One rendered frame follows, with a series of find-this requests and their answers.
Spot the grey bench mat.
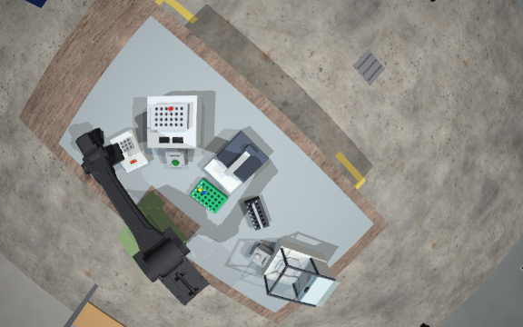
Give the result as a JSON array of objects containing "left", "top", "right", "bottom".
[{"left": 59, "top": 16, "right": 374, "bottom": 312}]

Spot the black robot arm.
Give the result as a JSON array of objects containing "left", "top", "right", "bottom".
[{"left": 75, "top": 128, "right": 209, "bottom": 305}]

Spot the white dry block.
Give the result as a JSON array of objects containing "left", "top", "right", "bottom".
[{"left": 110, "top": 128, "right": 151, "bottom": 173}]

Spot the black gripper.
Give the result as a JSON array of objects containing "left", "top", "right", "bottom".
[{"left": 109, "top": 143, "right": 124, "bottom": 166}]

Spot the green tube rack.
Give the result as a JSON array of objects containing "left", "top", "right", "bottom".
[{"left": 190, "top": 178, "right": 228, "bottom": 213}]

